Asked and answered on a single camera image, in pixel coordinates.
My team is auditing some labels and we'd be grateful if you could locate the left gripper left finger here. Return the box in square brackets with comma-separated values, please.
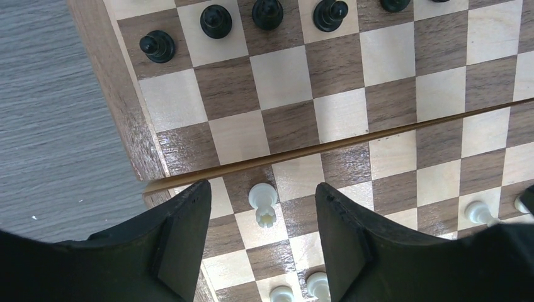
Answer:
[1, 179, 212, 301]

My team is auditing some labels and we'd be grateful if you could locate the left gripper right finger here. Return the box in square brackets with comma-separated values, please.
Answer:
[315, 182, 533, 301]

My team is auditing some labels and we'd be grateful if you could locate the white knight chess piece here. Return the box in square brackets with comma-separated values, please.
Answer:
[270, 286, 295, 302]

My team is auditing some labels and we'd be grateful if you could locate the white rook chess piece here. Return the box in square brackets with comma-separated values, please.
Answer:
[248, 183, 278, 228]

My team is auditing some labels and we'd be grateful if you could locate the wooden chess board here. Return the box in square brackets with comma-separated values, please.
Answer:
[68, 1, 533, 301]

